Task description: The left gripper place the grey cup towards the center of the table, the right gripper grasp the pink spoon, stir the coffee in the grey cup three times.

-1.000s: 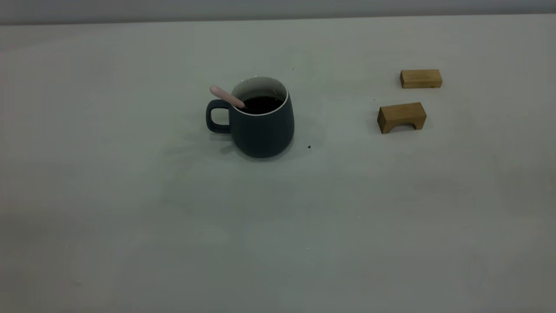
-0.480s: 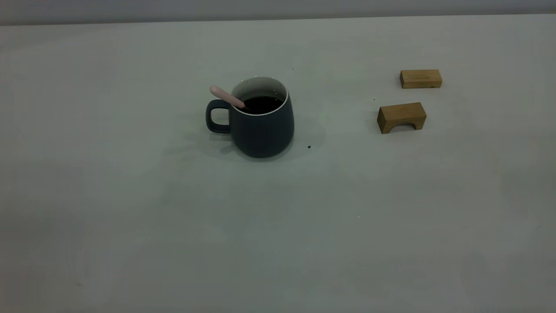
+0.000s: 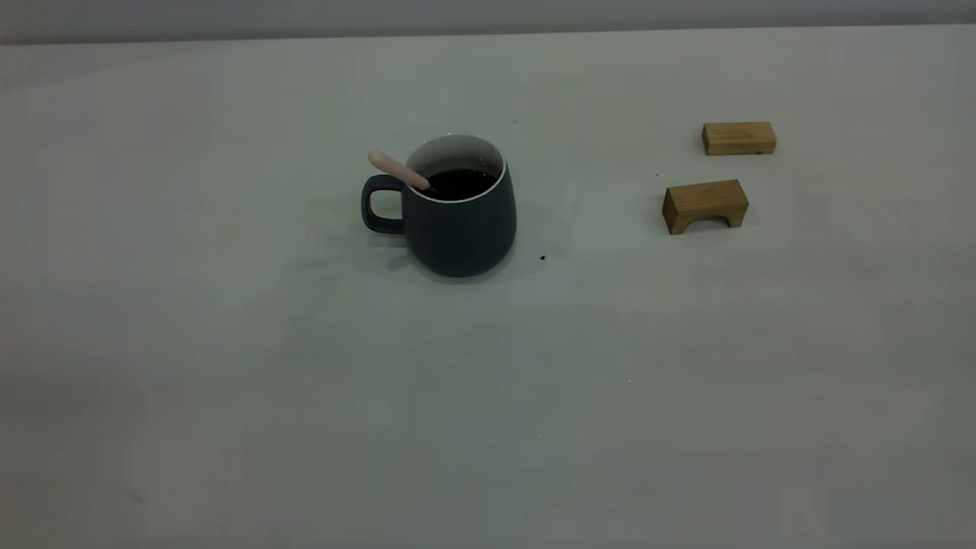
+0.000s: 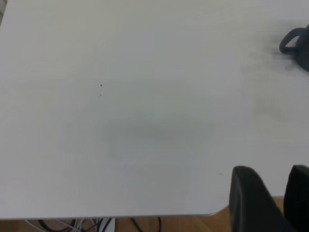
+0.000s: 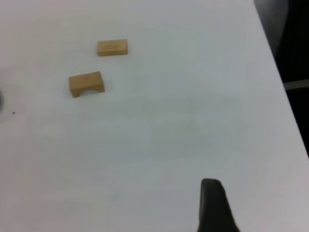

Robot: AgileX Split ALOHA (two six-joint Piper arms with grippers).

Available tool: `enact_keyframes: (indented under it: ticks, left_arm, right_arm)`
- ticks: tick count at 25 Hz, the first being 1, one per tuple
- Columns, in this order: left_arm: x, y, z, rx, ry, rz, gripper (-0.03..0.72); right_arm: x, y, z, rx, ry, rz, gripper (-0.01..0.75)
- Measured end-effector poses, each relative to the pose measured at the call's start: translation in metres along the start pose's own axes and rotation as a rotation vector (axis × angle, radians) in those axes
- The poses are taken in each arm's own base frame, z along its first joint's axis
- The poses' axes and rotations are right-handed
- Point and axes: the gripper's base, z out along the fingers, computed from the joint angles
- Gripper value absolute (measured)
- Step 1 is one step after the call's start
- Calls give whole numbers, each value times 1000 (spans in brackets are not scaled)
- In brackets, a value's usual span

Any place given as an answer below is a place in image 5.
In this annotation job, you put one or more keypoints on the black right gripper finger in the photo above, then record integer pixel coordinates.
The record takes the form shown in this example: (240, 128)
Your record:
(214, 210)

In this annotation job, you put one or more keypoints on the arched wooden block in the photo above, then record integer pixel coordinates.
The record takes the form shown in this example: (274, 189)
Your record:
(85, 81)

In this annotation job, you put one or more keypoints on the rectangular wooden block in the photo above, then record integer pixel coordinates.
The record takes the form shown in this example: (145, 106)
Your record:
(112, 47)

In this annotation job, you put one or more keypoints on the grey frame bar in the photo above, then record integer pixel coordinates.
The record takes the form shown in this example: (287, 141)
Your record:
(297, 84)

